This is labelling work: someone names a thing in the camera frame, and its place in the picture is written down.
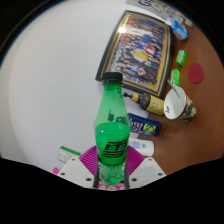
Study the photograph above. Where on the dark blue pump bottle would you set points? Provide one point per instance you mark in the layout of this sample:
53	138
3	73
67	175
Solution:
146	126

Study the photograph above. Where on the grey spoon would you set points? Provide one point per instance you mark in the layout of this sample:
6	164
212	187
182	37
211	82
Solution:
175	89

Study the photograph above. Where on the flat round red coaster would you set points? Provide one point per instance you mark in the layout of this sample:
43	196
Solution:
196	73

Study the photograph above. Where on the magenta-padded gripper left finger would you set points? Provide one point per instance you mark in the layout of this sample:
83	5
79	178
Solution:
75	170

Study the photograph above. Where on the small green packet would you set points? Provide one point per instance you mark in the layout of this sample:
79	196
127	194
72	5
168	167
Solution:
181	58
175	77

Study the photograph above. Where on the dark amber pump bottle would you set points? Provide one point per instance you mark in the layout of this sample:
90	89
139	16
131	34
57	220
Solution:
151	104

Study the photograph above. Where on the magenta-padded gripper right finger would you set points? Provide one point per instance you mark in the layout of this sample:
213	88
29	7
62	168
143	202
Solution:
148	170

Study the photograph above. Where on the white bottle with blue cap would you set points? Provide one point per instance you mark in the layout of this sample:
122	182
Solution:
143	146

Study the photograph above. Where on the green plastic drink bottle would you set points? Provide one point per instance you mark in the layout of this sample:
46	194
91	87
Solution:
111	140

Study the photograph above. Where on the framed group picture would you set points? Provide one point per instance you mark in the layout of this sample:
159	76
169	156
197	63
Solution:
140	50

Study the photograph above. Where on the camouflage print cup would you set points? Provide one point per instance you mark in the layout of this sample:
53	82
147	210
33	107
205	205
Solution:
183	108

